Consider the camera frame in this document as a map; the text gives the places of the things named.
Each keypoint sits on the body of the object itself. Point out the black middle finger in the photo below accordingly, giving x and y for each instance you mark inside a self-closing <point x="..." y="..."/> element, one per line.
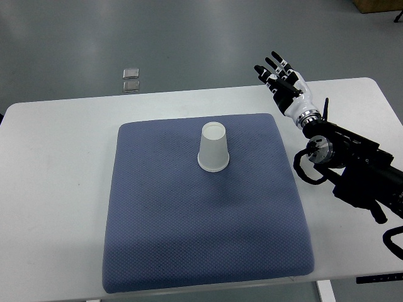
<point x="275" y="66"/>

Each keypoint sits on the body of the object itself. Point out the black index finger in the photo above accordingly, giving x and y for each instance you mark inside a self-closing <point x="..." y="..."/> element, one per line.
<point x="266" y="77"/>

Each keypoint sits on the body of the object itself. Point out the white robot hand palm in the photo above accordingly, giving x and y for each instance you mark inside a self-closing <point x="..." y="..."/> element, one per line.
<point x="294" y="106"/>

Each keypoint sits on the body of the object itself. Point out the brown cardboard box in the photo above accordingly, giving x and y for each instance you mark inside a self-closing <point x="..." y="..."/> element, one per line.
<point x="377" y="6"/>

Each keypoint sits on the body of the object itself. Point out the upper metal floor plate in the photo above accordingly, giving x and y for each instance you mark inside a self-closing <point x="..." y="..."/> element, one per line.
<point x="131" y="73"/>

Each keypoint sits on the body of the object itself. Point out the lower metal floor plate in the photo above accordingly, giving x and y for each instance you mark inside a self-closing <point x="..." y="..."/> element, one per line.
<point x="131" y="86"/>

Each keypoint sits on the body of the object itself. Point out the metal floor plate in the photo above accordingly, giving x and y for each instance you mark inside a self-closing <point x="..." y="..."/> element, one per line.
<point x="131" y="86"/>
<point x="131" y="73"/>

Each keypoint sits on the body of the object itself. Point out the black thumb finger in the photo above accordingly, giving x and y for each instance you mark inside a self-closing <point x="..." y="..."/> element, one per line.
<point x="284" y="86"/>

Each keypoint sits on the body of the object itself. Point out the blue fabric cushion mat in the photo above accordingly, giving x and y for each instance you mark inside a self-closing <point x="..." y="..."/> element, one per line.
<point x="172" y="224"/>

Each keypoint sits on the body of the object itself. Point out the white table leg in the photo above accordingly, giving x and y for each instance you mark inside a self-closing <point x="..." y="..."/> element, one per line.
<point x="325" y="290"/>

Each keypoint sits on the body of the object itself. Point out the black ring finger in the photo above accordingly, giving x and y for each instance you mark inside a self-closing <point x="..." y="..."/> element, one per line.
<point x="285" y="66"/>

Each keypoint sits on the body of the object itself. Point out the black tripod leg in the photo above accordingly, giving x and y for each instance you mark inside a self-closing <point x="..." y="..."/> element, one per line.
<point x="398" y="17"/>

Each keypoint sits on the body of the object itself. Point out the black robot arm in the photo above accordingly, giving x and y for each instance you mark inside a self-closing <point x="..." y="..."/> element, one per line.
<point x="362" y="174"/>

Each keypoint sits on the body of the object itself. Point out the black desk control panel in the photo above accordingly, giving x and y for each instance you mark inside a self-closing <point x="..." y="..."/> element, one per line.
<point x="379" y="278"/>

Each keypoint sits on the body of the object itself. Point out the white paper cup on mat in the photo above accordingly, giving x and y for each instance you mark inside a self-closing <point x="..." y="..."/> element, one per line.
<point x="213" y="155"/>

